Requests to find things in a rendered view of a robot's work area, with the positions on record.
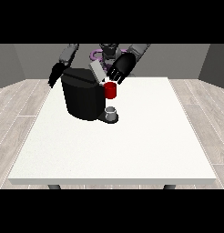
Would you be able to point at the black coffee machine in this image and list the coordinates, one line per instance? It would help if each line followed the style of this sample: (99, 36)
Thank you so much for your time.
(82, 95)

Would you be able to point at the small grey cup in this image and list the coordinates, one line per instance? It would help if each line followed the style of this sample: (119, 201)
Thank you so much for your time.
(111, 113)

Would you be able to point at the pale grey machine lid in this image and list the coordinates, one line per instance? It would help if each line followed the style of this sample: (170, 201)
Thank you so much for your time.
(97, 70)

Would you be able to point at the red pod holder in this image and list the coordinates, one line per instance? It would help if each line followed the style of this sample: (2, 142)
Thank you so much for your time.
(110, 90)

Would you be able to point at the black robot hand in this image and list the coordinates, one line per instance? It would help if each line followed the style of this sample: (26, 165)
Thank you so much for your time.
(123, 66)
(55, 74)

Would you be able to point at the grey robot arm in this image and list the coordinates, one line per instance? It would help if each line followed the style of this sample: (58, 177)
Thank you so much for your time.
(138, 50)
(68, 54)

